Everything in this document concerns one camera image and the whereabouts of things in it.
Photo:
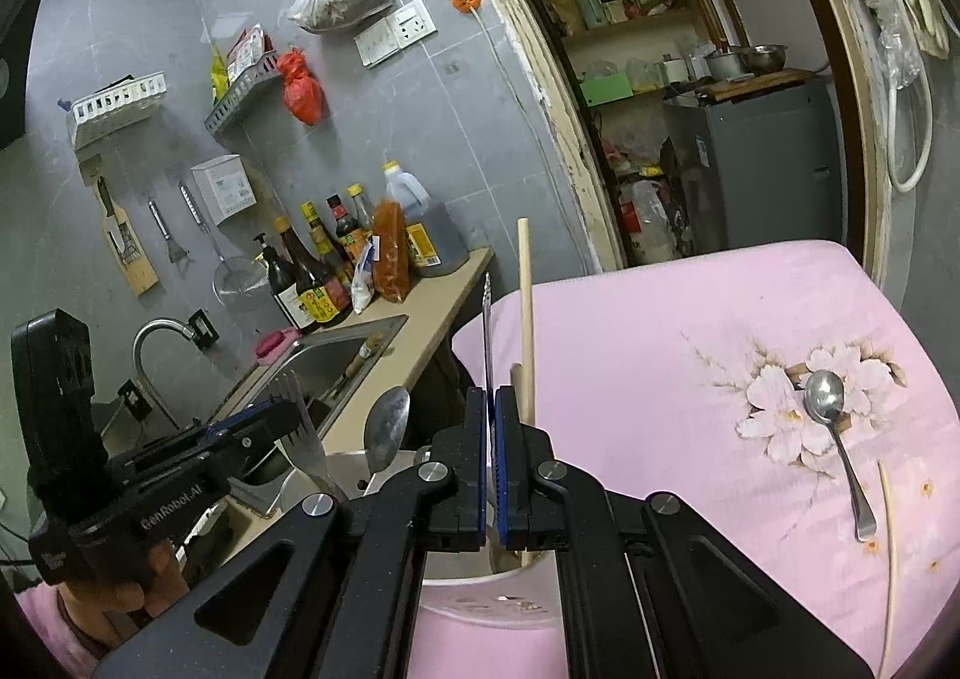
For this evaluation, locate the red plastic bag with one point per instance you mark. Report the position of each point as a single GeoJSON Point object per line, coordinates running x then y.
{"type": "Point", "coordinates": [301, 90]}

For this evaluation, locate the wooden knife board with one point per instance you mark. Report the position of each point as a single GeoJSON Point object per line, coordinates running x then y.
{"type": "Point", "coordinates": [124, 236]}

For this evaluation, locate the white blue packet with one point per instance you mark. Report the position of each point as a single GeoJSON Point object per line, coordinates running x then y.
{"type": "Point", "coordinates": [364, 278]}

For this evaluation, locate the metal pot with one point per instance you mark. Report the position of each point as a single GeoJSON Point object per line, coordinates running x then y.
{"type": "Point", "coordinates": [724, 64]}

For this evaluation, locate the wooden shelf unit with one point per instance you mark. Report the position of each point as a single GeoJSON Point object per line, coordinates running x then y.
{"type": "Point", "coordinates": [637, 30]}

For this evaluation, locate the clear yellow cap bottle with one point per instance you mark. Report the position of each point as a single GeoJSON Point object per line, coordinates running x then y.
{"type": "Point", "coordinates": [361, 206]}

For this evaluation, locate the pink floral tablecloth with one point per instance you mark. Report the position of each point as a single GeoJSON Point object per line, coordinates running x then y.
{"type": "Point", "coordinates": [675, 319]}

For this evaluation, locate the white wall box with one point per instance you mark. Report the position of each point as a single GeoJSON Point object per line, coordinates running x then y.
{"type": "Point", "coordinates": [225, 188]}

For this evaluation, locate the grey wall rack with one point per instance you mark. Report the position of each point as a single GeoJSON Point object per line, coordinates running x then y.
{"type": "Point", "coordinates": [244, 102]}

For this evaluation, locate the red cap sauce bottle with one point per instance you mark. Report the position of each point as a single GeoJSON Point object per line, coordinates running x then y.
{"type": "Point", "coordinates": [346, 229]}

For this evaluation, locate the beige kitchen counter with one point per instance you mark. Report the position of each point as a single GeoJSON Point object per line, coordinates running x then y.
{"type": "Point", "coordinates": [420, 319]}

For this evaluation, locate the pink sponge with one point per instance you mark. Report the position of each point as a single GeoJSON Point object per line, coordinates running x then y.
{"type": "Point", "coordinates": [277, 344]}

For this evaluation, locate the metal peeler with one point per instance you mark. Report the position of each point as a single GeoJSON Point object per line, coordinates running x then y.
{"type": "Point", "coordinates": [169, 233]}

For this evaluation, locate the chrome faucet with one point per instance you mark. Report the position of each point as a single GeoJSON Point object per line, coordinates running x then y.
{"type": "Point", "coordinates": [154, 341]}

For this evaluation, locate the red seasoning packets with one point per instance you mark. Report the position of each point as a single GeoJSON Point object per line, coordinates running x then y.
{"type": "Point", "coordinates": [249, 53]}

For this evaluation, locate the white plastic utensil basket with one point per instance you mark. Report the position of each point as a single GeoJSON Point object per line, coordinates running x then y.
{"type": "Point", "coordinates": [480, 596]}

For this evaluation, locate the orange red seasoning packet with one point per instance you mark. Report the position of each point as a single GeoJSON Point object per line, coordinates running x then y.
{"type": "Point", "coordinates": [391, 251]}

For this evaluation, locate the white wall switch plate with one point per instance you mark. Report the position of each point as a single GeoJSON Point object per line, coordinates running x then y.
{"type": "Point", "coordinates": [376, 43]}

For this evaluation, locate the metal mesh strainer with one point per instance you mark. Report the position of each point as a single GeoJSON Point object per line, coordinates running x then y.
{"type": "Point", "coordinates": [236, 281]}

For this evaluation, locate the clear plastic container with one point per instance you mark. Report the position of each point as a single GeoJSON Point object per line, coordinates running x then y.
{"type": "Point", "coordinates": [649, 221]}

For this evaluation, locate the green box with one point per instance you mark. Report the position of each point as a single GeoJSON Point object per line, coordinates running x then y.
{"type": "Point", "coordinates": [607, 90]}

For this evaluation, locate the white wall socket plate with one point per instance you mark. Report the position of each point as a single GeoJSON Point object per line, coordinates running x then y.
{"type": "Point", "coordinates": [414, 23]}

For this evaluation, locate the wooden chopstick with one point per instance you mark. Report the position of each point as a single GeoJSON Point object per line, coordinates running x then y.
{"type": "Point", "coordinates": [526, 319]}
{"type": "Point", "coordinates": [517, 379]}
{"type": "Point", "coordinates": [891, 559]}

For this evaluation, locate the yellow green packet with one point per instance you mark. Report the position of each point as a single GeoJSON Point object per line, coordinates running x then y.
{"type": "Point", "coordinates": [219, 75]}

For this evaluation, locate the grey small fridge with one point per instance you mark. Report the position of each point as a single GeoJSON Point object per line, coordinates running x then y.
{"type": "Point", "coordinates": [757, 169]}

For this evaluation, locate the yellow cap dark sauce bottle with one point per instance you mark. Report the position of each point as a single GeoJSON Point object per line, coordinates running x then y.
{"type": "Point", "coordinates": [330, 251]}

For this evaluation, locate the yellow label soy sauce bottle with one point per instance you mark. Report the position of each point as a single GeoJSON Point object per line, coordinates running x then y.
{"type": "Point", "coordinates": [319, 289]}

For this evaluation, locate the stainless steel sink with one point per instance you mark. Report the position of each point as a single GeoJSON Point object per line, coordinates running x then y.
{"type": "Point", "coordinates": [330, 356]}

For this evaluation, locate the person's left hand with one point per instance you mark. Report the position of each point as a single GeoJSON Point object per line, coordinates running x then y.
{"type": "Point", "coordinates": [120, 596]}

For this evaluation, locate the green canister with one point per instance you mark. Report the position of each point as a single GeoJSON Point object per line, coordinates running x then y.
{"type": "Point", "coordinates": [589, 6]}

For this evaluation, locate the metal table knife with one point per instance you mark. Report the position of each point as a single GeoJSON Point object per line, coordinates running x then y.
{"type": "Point", "coordinates": [487, 326]}

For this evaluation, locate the black wall plate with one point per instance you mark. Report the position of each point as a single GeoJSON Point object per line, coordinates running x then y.
{"type": "Point", "coordinates": [202, 330]}

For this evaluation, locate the metal bowl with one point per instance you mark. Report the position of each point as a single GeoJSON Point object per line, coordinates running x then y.
{"type": "Point", "coordinates": [763, 55]}

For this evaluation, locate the wooden door frame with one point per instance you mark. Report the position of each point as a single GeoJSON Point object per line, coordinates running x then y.
{"type": "Point", "coordinates": [555, 94]}

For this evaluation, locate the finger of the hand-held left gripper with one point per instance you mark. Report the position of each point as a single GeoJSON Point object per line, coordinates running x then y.
{"type": "Point", "coordinates": [247, 416]}
{"type": "Point", "coordinates": [262, 445]}

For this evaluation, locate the large plastic oil jug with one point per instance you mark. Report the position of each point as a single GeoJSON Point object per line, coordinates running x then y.
{"type": "Point", "coordinates": [431, 229]}

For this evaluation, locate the white plastic wall basket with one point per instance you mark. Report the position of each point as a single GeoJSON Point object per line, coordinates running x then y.
{"type": "Point", "coordinates": [112, 105]}

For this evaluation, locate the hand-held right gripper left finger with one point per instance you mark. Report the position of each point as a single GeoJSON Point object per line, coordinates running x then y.
{"type": "Point", "coordinates": [477, 469]}

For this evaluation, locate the metal spoon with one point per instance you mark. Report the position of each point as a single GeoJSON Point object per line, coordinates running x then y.
{"type": "Point", "coordinates": [386, 424]}
{"type": "Point", "coordinates": [825, 394]}

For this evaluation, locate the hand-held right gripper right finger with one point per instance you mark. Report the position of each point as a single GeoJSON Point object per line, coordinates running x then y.
{"type": "Point", "coordinates": [507, 469]}

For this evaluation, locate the wooden cutting board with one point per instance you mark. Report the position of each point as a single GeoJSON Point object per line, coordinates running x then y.
{"type": "Point", "coordinates": [757, 84]}

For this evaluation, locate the clear plastic bag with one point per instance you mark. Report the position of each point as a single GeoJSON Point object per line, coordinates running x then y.
{"type": "Point", "coordinates": [900, 45]}

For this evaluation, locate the metal fork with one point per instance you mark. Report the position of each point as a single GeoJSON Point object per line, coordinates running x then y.
{"type": "Point", "coordinates": [300, 439]}

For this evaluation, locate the person's left forearm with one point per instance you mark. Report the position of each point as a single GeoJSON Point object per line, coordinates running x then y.
{"type": "Point", "coordinates": [52, 634]}

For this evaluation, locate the snack packets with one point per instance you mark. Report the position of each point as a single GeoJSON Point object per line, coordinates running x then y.
{"type": "Point", "coordinates": [652, 3]}

